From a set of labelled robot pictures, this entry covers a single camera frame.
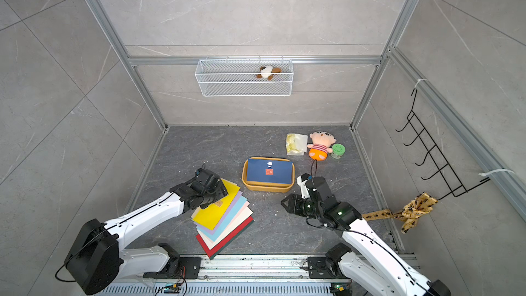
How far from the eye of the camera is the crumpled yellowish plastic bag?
1.06 m

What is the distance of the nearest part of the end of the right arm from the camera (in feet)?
1.73

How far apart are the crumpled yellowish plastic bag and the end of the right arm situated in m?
0.40
